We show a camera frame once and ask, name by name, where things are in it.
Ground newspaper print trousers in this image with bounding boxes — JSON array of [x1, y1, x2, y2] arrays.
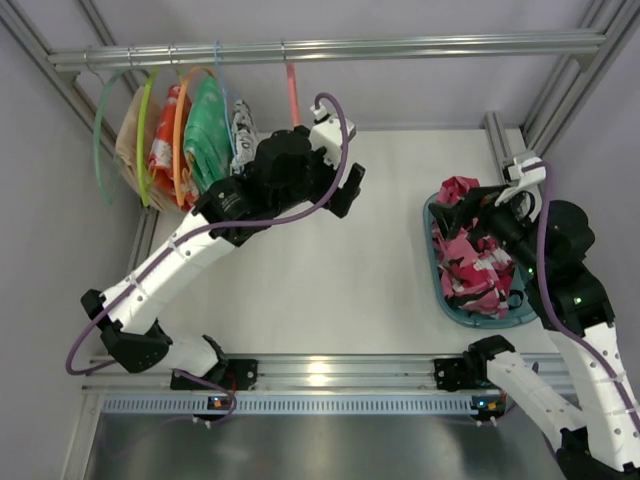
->
[[231, 100, 259, 174]]

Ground blue wire hanger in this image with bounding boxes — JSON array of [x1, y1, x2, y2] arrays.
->
[[214, 40, 237, 171]]

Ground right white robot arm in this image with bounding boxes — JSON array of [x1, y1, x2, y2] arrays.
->
[[426, 186, 639, 479]]

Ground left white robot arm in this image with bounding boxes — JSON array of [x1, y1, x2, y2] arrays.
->
[[81, 118, 365, 385]]

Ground orange hanger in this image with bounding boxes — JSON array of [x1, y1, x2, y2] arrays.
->
[[172, 66, 215, 207]]

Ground lime green hanger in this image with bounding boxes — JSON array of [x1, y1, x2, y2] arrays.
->
[[136, 68, 159, 207]]

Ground pale green hanger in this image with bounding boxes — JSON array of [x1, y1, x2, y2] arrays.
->
[[92, 70, 127, 205]]

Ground pink camouflage garment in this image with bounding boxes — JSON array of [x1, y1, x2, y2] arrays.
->
[[430, 174, 519, 319]]

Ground teal plastic basket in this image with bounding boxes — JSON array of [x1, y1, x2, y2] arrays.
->
[[422, 192, 539, 330]]

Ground green patterned garment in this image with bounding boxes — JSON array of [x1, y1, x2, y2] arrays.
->
[[183, 76, 233, 193]]

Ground orange red patterned garment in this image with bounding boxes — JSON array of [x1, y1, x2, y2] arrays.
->
[[148, 85, 199, 211]]

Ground beige garment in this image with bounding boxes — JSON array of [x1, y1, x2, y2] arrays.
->
[[115, 86, 175, 211]]

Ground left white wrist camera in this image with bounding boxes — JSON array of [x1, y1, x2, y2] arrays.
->
[[309, 103, 343, 170]]

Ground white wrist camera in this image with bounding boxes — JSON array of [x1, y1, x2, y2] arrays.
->
[[494, 151, 546, 223], [309, 103, 343, 170]]

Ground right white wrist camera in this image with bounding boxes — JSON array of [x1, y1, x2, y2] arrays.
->
[[494, 151, 546, 223]]

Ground pink wire hanger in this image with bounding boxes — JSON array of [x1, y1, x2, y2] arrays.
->
[[281, 43, 301, 127]]

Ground right aluminium frame post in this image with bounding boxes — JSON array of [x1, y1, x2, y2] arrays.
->
[[482, 0, 640, 186]]

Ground aluminium frame post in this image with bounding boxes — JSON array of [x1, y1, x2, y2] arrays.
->
[[482, 0, 640, 186], [1, 1, 158, 271]]

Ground aluminium hanging rail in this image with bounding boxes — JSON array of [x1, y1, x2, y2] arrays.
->
[[48, 29, 606, 72]]

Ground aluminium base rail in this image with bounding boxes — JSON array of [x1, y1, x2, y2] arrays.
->
[[81, 353, 574, 395]]

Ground grey slotted cable duct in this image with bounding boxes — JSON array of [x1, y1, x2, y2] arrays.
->
[[101, 394, 505, 416]]

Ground left aluminium frame post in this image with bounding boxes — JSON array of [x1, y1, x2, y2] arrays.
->
[[1, 1, 158, 271]]

